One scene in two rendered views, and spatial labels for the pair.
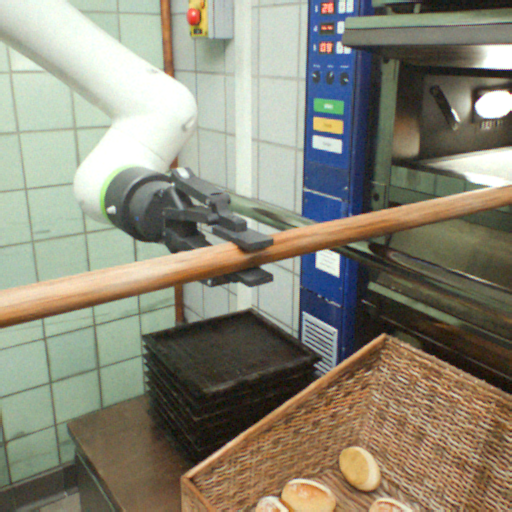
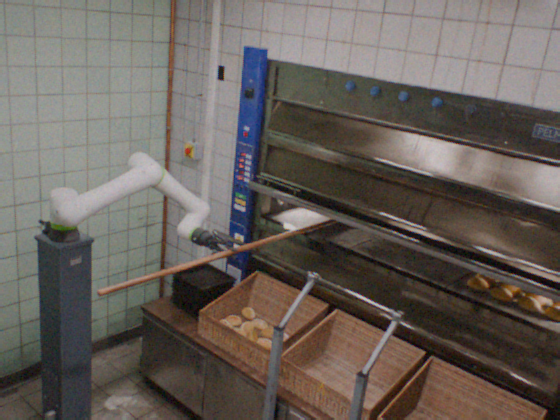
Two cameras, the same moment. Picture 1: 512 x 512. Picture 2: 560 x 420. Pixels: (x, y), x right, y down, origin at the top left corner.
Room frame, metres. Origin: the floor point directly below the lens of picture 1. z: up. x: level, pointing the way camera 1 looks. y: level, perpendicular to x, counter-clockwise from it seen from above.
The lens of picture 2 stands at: (-2.17, 0.57, 2.38)
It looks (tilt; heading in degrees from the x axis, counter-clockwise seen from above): 20 degrees down; 345
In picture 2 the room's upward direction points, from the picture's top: 6 degrees clockwise
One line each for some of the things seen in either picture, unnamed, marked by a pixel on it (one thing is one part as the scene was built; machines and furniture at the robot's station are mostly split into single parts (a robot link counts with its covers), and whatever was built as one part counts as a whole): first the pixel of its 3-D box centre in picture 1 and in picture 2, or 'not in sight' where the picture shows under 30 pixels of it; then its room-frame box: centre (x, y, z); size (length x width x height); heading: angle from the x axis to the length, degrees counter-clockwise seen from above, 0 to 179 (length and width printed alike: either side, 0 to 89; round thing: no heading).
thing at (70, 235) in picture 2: not in sight; (57, 228); (0.78, 0.86, 1.23); 0.26 x 0.15 x 0.06; 39
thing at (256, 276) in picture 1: (242, 270); not in sight; (0.57, 0.01, 1.18); 0.07 x 0.03 x 0.01; 34
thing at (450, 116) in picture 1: (443, 107); not in sight; (1.19, -0.37, 1.28); 0.09 x 0.02 x 0.09; 124
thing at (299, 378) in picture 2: not in sight; (349, 367); (0.22, -0.57, 0.72); 0.56 x 0.49 x 0.28; 34
